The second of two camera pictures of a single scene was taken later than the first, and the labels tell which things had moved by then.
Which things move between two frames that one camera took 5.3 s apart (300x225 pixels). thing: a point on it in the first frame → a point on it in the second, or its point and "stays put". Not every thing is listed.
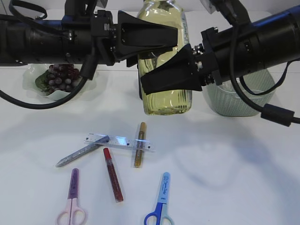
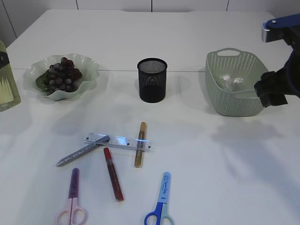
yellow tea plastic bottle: x=168 y=12 → x=10 y=95
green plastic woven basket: x=222 y=99 stays put
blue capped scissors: x=160 y=213 stays put
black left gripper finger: x=137 y=39 → x=4 y=59
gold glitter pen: x=139 y=153 stays put
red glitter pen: x=114 y=178 stays put
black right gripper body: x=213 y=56 → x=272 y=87
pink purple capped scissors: x=72 y=198 stays put
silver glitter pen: x=84 y=151 stays put
